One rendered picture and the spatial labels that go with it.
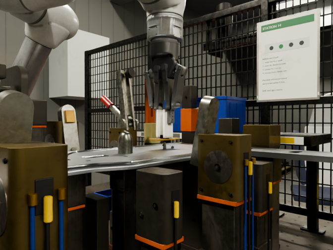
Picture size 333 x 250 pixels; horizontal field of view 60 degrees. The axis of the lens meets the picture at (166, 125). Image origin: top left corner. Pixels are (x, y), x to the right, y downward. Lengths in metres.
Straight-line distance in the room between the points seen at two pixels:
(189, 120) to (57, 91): 2.54
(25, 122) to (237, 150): 0.33
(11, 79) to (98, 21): 3.47
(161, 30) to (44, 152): 0.48
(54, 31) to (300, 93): 0.92
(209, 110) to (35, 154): 0.35
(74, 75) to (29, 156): 3.03
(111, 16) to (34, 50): 3.18
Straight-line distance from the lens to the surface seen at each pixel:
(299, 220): 1.23
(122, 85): 0.83
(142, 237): 0.49
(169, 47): 0.71
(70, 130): 0.73
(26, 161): 0.30
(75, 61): 3.34
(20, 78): 0.69
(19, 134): 0.37
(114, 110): 0.86
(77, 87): 3.31
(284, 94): 1.15
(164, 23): 0.72
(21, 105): 0.36
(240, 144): 0.52
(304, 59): 1.14
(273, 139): 0.85
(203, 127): 0.56
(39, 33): 1.19
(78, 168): 0.47
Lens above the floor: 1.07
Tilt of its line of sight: 1 degrees down
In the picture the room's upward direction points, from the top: straight up
